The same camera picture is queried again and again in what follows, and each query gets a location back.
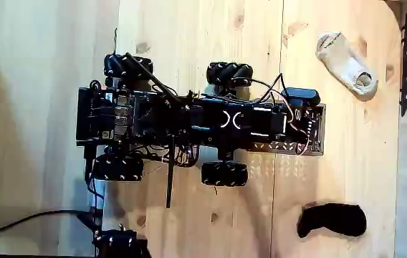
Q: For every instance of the white sock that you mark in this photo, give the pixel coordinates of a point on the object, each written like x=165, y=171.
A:
x=343, y=62

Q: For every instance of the black perforated metal basket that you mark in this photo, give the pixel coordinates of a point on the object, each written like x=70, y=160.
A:
x=320, y=143

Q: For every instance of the black sock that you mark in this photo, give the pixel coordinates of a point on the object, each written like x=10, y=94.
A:
x=332, y=219

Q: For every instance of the black mecanum wheel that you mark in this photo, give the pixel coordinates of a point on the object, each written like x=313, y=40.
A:
x=224, y=173
x=228, y=73
x=126, y=65
x=117, y=168

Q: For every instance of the black antenna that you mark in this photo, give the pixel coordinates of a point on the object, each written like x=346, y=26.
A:
x=170, y=175
x=151, y=79

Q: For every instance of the black electronic device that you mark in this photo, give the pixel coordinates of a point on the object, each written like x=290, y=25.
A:
x=124, y=245

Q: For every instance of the black oval camera box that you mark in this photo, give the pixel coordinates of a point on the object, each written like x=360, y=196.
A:
x=302, y=96

